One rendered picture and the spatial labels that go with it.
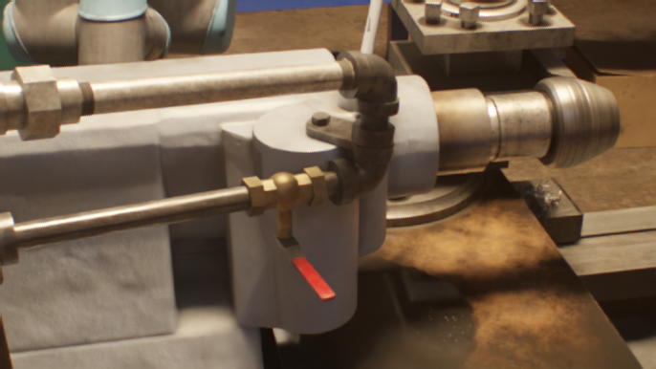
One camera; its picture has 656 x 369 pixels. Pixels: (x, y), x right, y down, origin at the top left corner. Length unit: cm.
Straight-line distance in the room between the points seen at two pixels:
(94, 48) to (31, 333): 59
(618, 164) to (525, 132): 239
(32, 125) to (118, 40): 75
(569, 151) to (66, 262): 46
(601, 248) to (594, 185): 190
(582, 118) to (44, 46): 86
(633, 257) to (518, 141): 37
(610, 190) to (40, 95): 266
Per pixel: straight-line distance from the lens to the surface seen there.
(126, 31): 137
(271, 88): 69
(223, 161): 82
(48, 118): 62
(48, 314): 86
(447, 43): 106
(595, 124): 95
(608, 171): 327
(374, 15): 84
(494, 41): 108
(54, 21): 152
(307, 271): 73
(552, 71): 110
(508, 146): 94
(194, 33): 176
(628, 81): 333
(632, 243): 131
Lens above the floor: 151
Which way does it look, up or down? 29 degrees down
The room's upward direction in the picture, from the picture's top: straight up
